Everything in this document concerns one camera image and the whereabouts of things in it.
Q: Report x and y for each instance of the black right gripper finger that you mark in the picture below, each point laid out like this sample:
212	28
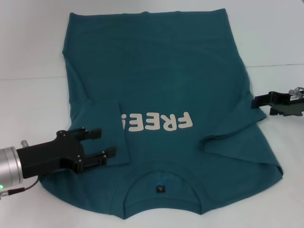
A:
260	101
276	111

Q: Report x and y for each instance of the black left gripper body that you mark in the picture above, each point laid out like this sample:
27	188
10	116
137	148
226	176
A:
47	154

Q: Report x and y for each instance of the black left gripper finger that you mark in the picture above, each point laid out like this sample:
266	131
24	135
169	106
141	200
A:
95	160
95	133

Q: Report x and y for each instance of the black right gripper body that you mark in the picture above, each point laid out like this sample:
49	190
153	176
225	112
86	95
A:
289	103

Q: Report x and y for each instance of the teal blue FREE t-shirt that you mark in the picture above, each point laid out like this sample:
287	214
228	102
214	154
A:
161	71

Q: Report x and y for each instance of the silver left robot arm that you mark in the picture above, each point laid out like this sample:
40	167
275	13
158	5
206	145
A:
9	166

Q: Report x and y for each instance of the small silver wrist plug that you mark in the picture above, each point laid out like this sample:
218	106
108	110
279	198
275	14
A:
24	143

